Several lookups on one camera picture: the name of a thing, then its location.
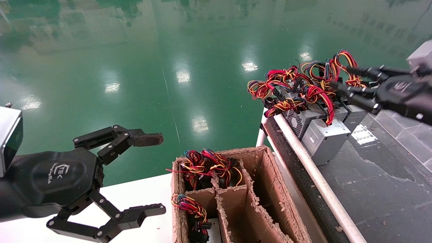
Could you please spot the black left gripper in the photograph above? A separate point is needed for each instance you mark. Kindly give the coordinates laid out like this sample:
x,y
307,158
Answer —
x,y
50,179

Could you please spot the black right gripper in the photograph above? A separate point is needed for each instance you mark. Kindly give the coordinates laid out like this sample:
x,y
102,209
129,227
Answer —
x,y
405,92

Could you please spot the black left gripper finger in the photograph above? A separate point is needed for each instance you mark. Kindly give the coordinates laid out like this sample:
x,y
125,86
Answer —
x,y
148,139

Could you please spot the clear acrylic divider tray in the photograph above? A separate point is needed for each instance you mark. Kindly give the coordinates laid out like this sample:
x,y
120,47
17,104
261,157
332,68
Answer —
x,y
405,135

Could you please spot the grey power supply with fan grill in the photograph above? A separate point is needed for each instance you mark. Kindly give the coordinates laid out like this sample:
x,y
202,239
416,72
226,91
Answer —
x,y
293,121

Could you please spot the black pipe end cap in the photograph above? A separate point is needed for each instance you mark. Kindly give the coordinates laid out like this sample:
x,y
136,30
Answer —
x,y
269,101

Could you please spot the brown cardboard divider box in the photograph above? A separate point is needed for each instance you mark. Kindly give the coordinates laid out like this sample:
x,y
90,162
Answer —
x,y
263,202

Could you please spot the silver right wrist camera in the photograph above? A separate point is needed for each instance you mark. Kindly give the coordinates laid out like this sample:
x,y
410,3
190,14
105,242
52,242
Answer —
x,y
422,55

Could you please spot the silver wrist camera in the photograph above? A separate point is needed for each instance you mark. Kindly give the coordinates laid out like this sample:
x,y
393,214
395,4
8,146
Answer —
x,y
8,138
422,55

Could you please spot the black textured rail strip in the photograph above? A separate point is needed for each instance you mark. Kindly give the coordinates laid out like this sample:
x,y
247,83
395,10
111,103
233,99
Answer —
x,y
300,172

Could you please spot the white frame leg pipe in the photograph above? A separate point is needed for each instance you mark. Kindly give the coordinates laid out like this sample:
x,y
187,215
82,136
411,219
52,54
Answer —
x,y
260,140

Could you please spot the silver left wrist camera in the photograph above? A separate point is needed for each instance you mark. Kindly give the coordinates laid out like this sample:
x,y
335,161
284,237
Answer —
x,y
8,138

